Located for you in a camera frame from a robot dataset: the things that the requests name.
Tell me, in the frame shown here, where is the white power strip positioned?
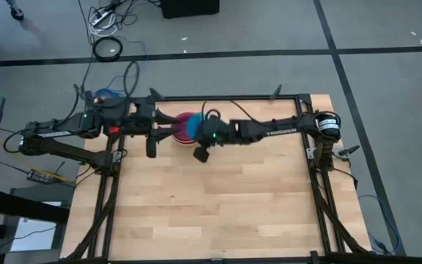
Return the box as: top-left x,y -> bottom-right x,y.
87,4 -> 125,37

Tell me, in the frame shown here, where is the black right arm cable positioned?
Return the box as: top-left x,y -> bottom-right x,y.
200,99 -> 258,124

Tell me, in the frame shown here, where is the black caster wheel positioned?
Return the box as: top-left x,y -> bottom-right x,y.
10,6 -> 26,21

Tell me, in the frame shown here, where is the purple plastic bowl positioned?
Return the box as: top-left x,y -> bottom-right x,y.
176,112 -> 193,136

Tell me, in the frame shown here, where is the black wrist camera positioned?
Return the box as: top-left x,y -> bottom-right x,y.
145,135 -> 159,159
192,144 -> 211,164

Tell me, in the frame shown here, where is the black floor cable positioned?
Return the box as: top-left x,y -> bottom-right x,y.
72,0 -> 95,100
122,59 -> 141,97

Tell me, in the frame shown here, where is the black furniture beam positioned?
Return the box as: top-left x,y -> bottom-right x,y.
0,186 -> 71,225

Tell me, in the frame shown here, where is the blue plastic bowl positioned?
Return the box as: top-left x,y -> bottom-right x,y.
185,112 -> 207,141

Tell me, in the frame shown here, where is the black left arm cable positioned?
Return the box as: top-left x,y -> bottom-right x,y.
2,128 -> 27,154

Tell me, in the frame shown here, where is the black box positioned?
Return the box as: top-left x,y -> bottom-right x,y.
159,0 -> 221,20

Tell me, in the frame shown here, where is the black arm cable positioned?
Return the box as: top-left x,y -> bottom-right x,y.
2,128 -> 27,154
200,99 -> 258,124

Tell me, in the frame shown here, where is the black cable coil ring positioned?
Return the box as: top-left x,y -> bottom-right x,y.
92,36 -> 124,63

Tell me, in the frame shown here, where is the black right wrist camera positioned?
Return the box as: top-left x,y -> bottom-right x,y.
192,144 -> 211,164

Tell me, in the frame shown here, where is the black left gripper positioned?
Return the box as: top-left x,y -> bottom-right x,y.
125,97 -> 182,144

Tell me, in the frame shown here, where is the pink plastic bowl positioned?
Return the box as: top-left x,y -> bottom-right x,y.
170,111 -> 197,145

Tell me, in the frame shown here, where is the yellow cable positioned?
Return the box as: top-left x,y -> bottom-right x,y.
0,138 -> 73,183

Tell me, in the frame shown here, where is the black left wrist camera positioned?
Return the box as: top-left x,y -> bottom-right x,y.
145,135 -> 159,159

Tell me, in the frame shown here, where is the black aluminium table frame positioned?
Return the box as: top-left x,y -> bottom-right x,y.
60,84 -> 373,264

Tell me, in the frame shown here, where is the small black device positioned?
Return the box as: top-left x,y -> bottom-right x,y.
26,169 -> 57,185

